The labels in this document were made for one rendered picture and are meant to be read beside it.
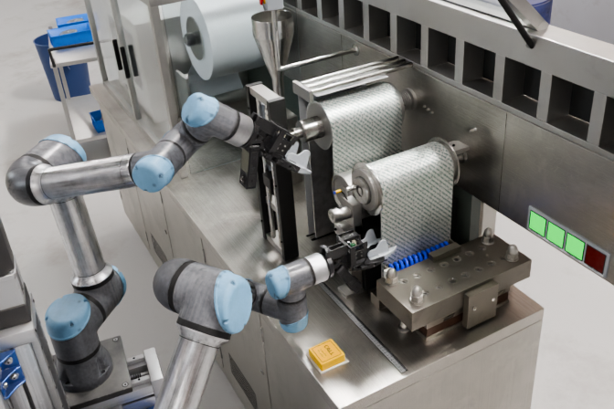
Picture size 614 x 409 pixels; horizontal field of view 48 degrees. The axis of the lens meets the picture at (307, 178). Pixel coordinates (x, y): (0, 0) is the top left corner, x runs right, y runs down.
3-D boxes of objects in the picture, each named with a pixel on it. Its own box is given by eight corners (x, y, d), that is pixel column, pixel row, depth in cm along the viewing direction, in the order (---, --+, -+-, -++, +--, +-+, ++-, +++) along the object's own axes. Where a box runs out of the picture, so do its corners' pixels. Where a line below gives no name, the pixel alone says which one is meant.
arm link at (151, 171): (-26, 182, 157) (152, 152, 138) (5, 159, 166) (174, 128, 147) (-2, 224, 162) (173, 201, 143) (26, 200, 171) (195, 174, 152)
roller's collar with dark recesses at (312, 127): (296, 138, 198) (294, 118, 195) (314, 132, 201) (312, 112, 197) (307, 146, 193) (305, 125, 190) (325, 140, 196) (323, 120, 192)
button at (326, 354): (308, 355, 178) (308, 348, 177) (332, 344, 181) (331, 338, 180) (322, 372, 173) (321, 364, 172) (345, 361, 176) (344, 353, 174)
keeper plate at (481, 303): (461, 325, 183) (463, 293, 177) (491, 311, 187) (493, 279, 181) (468, 330, 181) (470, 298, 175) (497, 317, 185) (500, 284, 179)
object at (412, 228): (381, 270, 189) (380, 214, 179) (449, 242, 198) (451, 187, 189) (382, 271, 188) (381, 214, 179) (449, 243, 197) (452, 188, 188)
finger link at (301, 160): (325, 160, 167) (295, 144, 162) (312, 181, 167) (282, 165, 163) (321, 156, 169) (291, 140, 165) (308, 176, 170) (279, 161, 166)
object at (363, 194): (366, 210, 180) (351, 194, 185) (372, 207, 181) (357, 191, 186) (368, 188, 175) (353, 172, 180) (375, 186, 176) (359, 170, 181)
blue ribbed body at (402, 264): (385, 272, 189) (385, 262, 187) (447, 246, 197) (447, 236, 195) (392, 279, 186) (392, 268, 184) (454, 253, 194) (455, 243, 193)
